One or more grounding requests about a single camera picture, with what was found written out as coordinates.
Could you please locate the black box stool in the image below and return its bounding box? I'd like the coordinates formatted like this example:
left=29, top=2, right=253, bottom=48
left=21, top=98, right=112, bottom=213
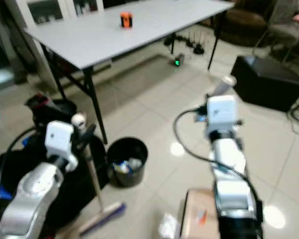
left=230, top=55, right=299, bottom=113

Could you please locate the black round waste bin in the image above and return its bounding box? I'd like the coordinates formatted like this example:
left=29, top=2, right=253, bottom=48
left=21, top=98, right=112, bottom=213
left=107, top=137, right=149, bottom=189

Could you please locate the white glass door cabinet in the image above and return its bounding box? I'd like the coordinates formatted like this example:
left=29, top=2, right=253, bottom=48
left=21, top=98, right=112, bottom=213
left=2, top=0, right=105, bottom=75

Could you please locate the white crumpled paper scrap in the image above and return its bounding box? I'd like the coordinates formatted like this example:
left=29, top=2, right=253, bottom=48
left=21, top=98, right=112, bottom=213
left=158, top=213, right=180, bottom=239

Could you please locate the large black cloth bag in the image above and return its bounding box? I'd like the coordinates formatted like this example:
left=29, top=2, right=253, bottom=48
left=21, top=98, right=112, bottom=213
left=0, top=127, right=110, bottom=230

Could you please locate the brown armchair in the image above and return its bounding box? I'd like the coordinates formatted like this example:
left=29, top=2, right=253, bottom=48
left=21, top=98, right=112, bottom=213
left=217, top=0, right=276, bottom=48

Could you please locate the grey folding table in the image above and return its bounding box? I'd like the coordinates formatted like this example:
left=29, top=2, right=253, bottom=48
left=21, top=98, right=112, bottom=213
left=24, top=0, right=235, bottom=145

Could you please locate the broom with wooden handle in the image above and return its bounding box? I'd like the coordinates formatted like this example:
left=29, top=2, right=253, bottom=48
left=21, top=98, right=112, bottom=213
left=73, top=113, right=127, bottom=238

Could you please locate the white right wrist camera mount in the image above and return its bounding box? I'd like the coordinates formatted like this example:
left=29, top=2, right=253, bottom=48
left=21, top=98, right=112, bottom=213
left=206, top=94, right=240, bottom=141

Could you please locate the black router with antennas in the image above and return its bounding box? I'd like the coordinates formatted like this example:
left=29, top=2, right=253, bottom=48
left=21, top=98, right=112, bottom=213
left=163, top=31, right=206, bottom=55

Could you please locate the white rubbish in bin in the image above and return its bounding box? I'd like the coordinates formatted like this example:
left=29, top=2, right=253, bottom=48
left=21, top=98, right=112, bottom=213
left=113, top=158, right=143, bottom=174

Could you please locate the grey metal frame chair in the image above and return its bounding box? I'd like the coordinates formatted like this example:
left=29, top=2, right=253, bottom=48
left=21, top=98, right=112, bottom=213
left=254, top=0, right=299, bottom=68

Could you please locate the orange and black small can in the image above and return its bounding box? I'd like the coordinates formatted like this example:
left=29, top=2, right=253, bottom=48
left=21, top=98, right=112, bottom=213
left=120, top=11, right=134, bottom=29

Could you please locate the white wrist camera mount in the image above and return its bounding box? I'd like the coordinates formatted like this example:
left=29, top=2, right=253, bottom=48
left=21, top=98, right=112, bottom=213
left=206, top=94, right=240, bottom=141
left=45, top=120, right=77, bottom=169

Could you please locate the black bag with red trim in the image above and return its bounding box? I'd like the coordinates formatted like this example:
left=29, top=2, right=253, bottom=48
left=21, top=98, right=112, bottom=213
left=24, top=94, right=78, bottom=131

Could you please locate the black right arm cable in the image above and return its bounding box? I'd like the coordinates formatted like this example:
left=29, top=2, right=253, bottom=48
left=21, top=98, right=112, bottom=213
left=172, top=109, right=265, bottom=205

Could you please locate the small device with green light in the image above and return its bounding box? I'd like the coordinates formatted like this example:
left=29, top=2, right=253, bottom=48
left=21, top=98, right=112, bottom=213
left=173, top=53, right=186, bottom=67

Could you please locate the orange scrap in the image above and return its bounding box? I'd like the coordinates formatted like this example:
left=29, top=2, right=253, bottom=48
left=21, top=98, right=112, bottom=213
left=196, top=209, right=209, bottom=226

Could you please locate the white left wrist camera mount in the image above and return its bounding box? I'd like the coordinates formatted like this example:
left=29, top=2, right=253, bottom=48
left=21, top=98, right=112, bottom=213
left=45, top=120, right=77, bottom=169

